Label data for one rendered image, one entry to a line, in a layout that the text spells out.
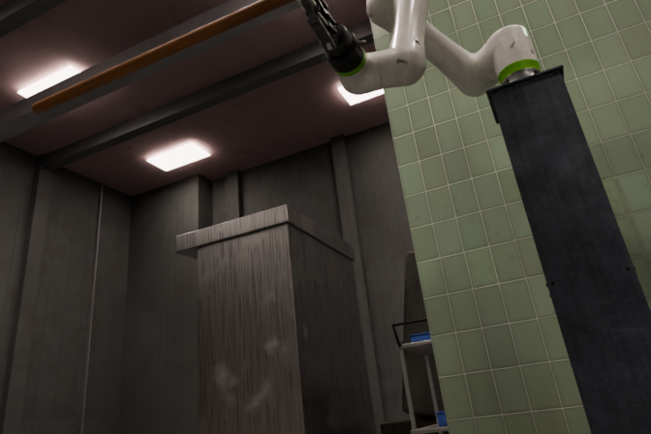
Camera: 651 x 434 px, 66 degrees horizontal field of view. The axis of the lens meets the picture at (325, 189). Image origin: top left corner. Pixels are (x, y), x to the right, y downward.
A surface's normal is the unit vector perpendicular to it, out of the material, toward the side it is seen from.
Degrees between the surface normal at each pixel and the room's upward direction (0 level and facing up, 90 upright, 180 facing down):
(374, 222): 90
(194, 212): 90
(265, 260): 90
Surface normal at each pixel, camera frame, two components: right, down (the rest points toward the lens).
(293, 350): -0.42, -0.33
